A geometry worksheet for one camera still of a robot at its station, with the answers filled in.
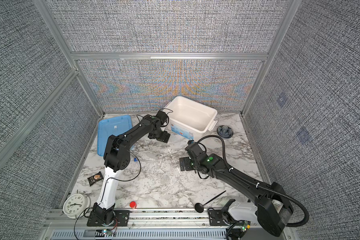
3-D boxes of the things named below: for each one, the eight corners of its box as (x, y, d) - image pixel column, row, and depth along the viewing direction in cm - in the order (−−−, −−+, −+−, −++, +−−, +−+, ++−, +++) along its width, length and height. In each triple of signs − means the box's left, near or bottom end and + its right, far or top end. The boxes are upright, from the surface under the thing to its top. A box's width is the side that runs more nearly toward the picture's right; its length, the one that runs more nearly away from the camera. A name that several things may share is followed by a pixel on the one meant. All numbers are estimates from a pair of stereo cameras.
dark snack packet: (91, 185, 86) (89, 184, 84) (89, 180, 88) (87, 178, 86) (103, 178, 89) (101, 176, 87) (101, 173, 91) (99, 171, 89)
